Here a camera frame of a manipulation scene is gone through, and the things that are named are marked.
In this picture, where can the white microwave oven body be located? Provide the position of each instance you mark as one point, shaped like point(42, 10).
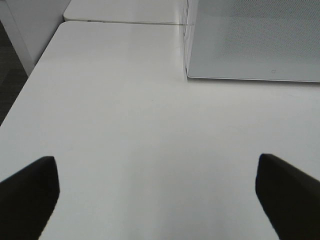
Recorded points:
point(189, 18)

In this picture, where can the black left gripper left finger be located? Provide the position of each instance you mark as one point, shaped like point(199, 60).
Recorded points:
point(28, 199)

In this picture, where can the white microwave door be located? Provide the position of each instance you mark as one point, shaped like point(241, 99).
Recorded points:
point(275, 40)

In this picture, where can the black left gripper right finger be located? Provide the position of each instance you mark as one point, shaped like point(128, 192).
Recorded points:
point(290, 198)

